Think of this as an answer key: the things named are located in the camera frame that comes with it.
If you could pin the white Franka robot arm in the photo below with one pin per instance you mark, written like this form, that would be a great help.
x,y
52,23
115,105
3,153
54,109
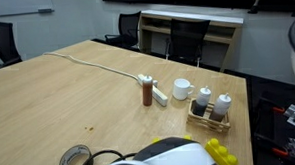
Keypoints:
x,y
174,158

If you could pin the brown spice bottle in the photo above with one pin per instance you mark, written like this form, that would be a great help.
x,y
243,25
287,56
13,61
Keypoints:
x,y
147,92

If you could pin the white power strip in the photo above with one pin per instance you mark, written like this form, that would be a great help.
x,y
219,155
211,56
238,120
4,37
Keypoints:
x,y
159,97

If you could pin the white ceramic mug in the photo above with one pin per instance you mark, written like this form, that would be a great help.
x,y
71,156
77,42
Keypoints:
x,y
180,89

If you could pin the dark sauce squeeze bottle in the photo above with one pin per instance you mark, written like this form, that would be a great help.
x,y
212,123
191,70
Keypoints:
x,y
202,98

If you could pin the black office chair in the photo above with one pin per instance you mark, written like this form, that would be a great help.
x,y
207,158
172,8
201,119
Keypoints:
x,y
128,25
187,37
0,39

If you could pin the small yellow lego brick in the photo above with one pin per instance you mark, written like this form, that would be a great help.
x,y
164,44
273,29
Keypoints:
x,y
187,137

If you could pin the small wooden crate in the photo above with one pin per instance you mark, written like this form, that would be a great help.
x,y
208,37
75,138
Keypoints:
x,y
206,121

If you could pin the black tape roll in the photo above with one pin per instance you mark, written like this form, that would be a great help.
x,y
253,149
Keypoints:
x,y
62,163

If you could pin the grey whiteboard eraser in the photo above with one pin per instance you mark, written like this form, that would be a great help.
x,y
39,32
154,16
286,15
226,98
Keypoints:
x,y
46,10

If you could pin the black hanging device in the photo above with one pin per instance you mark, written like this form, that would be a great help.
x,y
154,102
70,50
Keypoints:
x,y
254,1

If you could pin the white whiteboard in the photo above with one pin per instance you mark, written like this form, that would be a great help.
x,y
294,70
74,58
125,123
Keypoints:
x,y
14,5

